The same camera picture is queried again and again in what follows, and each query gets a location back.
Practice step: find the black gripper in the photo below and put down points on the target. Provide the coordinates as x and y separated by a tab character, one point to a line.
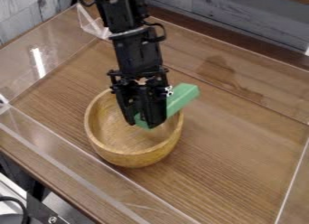
141	76

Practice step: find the green rectangular block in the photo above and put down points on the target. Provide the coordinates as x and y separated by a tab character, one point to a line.
184	94

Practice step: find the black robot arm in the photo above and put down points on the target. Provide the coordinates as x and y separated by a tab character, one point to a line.
125	13

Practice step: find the brown wooden bowl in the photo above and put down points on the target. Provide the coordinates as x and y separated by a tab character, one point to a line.
128	146

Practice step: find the clear acrylic corner bracket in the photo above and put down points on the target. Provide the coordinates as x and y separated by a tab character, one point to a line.
93	25

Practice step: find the clear acrylic tray wall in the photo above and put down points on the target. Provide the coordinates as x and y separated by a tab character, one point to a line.
72	170

